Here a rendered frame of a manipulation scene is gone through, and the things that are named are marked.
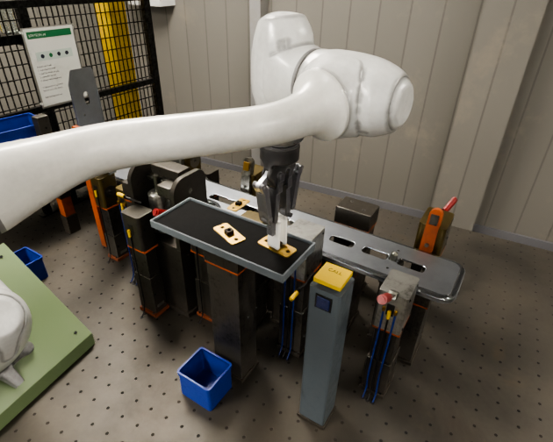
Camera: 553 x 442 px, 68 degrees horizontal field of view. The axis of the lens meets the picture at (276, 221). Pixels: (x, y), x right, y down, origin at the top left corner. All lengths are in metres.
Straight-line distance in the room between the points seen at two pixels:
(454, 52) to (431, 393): 2.24
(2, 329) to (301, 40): 0.81
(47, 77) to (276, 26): 1.47
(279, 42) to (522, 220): 2.84
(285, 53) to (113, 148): 0.30
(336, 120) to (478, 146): 2.45
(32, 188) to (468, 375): 1.18
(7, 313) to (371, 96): 0.84
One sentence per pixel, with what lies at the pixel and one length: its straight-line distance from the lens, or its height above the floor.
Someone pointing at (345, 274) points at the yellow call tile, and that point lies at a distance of 0.83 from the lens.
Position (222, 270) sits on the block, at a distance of 0.96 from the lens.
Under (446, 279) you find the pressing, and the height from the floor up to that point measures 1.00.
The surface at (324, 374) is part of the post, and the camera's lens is 0.99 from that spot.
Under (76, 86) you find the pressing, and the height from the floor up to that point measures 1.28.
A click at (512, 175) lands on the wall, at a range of 3.20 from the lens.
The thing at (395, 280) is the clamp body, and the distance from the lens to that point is 1.00.
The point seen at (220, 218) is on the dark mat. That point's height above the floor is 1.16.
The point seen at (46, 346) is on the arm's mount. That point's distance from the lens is 1.33.
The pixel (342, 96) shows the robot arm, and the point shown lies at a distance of 0.56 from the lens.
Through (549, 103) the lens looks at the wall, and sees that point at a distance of 3.06.
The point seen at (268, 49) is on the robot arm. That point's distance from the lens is 0.68.
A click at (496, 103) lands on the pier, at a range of 2.90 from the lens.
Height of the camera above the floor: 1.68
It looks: 32 degrees down
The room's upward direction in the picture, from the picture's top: 1 degrees clockwise
